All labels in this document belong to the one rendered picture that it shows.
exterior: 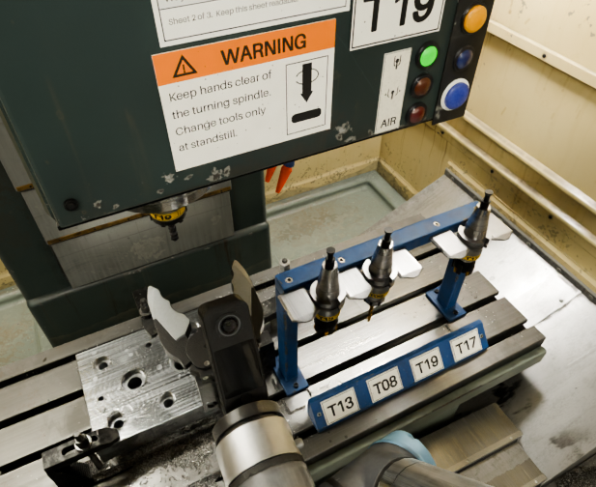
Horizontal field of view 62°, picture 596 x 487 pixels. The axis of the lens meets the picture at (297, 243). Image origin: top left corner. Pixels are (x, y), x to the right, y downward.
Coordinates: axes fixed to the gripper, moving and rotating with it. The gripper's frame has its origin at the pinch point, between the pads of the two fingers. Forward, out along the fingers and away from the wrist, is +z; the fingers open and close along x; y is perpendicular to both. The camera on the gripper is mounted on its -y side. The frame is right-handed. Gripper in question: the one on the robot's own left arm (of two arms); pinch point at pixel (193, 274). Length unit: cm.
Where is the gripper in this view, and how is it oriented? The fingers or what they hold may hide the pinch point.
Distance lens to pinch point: 61.7
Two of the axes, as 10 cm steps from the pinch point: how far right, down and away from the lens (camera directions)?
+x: 9.2, -2.8, 2.8
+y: -0.1, 6.8, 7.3
